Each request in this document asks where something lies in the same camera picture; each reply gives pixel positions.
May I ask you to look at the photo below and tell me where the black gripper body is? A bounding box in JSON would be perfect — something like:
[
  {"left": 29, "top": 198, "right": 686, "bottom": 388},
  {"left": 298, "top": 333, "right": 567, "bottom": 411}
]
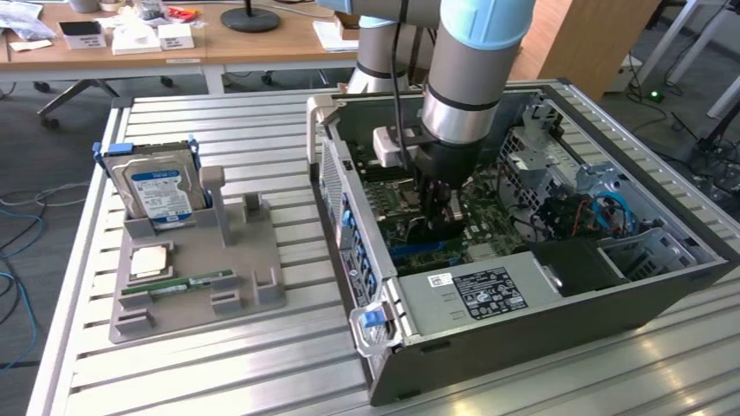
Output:
[{"left": 413, "top": 140, "right": 482, "bottom": 191}]

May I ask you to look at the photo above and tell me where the black graphics card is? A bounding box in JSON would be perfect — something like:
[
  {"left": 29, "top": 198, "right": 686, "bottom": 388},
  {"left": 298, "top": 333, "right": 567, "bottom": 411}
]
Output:
[{"left": 401, "top": 214, "right": 466, "bottom": 246}]

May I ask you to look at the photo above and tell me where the CPU socket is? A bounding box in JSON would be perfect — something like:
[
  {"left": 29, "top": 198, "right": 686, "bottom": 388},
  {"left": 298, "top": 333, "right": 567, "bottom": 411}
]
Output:
[{"left": 389, "top": 179, "right": 426, "bottom": 210}]

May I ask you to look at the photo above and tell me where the green motherboard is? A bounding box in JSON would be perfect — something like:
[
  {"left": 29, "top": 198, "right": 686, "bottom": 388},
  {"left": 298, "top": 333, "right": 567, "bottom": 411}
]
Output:
[{"left": 349, "top": 146, "right": 521, "bottom": 278}]

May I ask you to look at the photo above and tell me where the long expansion slot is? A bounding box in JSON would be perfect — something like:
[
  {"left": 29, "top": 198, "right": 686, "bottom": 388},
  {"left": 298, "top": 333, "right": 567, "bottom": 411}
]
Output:
[{"left": 389, "top": 242, "right": 446, "bottom": 259}]

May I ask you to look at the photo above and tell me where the silver drive cage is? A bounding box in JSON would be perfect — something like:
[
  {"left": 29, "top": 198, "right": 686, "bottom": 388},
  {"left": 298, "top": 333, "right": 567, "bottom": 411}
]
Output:
[{"left": 494, "top": 86, "right": 587, "bottom": 209}]

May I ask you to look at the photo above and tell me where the grey power supply unit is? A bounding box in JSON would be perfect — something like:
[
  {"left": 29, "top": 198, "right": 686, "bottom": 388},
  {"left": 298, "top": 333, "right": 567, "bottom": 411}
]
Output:
[{"left": 395, "top": 251, "right": 566, "bottom": 338}]

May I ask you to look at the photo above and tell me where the black fan shroud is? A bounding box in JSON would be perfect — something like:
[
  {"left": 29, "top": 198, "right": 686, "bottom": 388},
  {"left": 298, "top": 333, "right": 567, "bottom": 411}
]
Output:
[{"left": 527, "top": 239, "right": 631, "bottom": 298}]

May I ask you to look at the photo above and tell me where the blue case release latch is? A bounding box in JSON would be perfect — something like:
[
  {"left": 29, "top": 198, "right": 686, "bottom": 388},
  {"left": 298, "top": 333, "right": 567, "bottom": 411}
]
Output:
[{"left": 357, "top": 302, "right": 387, "bottom": 333}]

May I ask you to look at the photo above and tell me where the grey open PC case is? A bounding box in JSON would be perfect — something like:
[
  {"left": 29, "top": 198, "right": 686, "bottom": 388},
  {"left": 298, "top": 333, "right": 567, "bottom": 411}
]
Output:
[{"left": 303, "top": 77, "right": 730, "bottom": 407}]

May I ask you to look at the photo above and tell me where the stack of white papers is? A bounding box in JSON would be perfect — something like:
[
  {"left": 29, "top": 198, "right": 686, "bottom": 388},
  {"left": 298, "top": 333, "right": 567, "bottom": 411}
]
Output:
[{"left": 311, "top": 19, "right": 361, "bottom": 54}]

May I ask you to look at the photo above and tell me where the grey parts rack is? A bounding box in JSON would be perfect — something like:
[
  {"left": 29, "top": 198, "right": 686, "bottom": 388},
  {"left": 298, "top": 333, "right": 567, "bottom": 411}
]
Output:
[{"left": 107, "top": 164, "right": 290, "bottom": 346}]

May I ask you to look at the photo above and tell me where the wooden cabinet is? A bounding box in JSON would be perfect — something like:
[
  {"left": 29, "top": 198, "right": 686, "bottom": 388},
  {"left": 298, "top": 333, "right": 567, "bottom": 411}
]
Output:
[{"left": 507, "top": 0, "right": 661, "bottom": 101}]

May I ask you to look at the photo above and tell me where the silver disk bay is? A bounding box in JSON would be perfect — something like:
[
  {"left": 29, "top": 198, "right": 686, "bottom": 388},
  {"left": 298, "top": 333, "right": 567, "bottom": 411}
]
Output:
[{"left": 594, "top": 227, "right": 698, "bottom": 283}]

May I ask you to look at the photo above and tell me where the brown cardboard box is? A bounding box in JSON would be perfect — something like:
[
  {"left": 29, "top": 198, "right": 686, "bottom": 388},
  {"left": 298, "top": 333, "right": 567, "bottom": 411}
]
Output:
[{"left": 333, "top": 12, "right": 362, "bottom": 42}]

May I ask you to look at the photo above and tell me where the white box with red dot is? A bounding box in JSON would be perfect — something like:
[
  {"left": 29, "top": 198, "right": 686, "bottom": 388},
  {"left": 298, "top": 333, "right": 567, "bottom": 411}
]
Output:
[{"left": 614, "top": 54, "right": 646, "bottom": 94}]

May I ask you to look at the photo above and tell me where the wooden desk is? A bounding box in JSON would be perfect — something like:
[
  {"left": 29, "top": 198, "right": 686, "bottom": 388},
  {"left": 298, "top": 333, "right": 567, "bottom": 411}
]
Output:
[{"left": 0, "top": 0, "right": 439, "bottom": 127}]

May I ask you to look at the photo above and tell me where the black round lamp base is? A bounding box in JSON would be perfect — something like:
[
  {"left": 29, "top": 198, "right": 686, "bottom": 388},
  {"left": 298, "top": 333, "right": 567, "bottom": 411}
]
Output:
[{"left": 218, "top": 0, "right": 282, "bottom": 34}]

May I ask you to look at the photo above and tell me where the hard disk with blue caddy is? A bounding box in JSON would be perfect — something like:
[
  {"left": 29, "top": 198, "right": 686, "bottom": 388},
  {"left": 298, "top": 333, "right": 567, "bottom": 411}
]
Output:
[{"left": 91, "top": 134, "right": 210, "bottom": 229}]

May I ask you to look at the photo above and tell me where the black tripod stand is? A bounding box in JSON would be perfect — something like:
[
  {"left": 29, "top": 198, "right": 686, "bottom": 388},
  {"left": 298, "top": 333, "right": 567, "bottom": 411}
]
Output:
[{"left": 673, "top": 73, "right": 740, "bottom": 196}]

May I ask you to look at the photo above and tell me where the green RAM stick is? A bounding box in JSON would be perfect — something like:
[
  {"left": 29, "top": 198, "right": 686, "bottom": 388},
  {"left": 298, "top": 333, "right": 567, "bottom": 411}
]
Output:
[{"left": 125, "top": 269, "right": 237, "bottom": 295}]

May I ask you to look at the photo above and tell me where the silver CPU chip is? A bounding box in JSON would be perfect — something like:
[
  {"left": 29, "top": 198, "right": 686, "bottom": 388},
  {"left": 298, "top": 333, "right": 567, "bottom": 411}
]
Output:
[{"left": 126, "top": 247, "right": 171, "bottom": 278}]

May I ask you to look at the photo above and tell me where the small white cardboard box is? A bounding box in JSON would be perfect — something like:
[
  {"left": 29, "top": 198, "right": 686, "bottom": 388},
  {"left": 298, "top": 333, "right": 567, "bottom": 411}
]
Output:
[{"left": 157, "top": 23, "right": 195, "bottom": 51}]

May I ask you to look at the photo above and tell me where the red packet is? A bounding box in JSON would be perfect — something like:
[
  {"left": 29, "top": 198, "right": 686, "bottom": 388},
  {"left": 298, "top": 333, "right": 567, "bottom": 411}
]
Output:
[{"left": 165, "top": 5, "right": 201, "bottom": 25}]

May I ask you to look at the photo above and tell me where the large white cardboard box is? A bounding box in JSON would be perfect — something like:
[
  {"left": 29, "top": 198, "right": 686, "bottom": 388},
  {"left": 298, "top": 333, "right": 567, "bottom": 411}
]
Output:
[{"left": 109, "top": 24, "right": 162, "bottom": 56}]

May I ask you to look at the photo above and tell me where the white box with black top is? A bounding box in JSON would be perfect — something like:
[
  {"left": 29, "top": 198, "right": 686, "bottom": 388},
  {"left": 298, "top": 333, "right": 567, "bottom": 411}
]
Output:
[{"left": 57, "top": 20, "right": 107, "bottom": 50}]

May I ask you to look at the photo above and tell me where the beige paper note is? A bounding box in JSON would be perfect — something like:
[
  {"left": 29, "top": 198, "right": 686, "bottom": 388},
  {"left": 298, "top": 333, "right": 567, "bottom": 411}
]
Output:
[{"left": 6, "top": 38, "right": 55, "bottom": 53}]

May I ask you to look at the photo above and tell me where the clear plastic bag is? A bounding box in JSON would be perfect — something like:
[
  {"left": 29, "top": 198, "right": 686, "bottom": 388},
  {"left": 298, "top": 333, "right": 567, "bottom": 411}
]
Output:
[{"left": 0, "top": 1, "right": 57, "bottom": 41}]

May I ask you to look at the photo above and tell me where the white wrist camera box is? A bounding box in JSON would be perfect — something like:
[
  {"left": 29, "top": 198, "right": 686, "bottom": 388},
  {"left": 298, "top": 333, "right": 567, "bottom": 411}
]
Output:
[{"left": 371, "top": 125, "right": 421, "bottom": 168}]

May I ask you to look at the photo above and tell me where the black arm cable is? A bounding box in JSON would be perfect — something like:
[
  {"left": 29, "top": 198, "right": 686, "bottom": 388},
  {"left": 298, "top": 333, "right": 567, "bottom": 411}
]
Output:
[{"left": 390, "top": 0, "right": 409, "bottom": 146}]

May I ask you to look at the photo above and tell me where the light blue disk wire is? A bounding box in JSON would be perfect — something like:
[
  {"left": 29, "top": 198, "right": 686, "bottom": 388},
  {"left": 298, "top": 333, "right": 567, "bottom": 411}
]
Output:
[{"left": 593, "top": 190, "right": 638, "bottom": 238}]

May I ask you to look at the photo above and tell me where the white table frame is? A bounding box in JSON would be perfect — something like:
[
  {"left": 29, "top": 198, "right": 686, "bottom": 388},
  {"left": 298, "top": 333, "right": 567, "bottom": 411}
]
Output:
[{"left": 631, "top": 0, "right": 740, "bottom": 118}]

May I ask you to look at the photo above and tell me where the white floor cable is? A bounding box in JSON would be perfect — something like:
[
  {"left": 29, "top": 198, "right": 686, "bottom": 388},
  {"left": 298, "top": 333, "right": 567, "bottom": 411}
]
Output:
[{"left": 0, "top": 181, "right": 91, "bottom": 208}]

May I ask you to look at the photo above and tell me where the blue floor cable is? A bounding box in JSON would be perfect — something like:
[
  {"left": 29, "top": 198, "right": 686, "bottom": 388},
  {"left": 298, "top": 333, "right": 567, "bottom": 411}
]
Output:
[{"left": 0, "top": 207, "right": 46, "bottom": 374}]

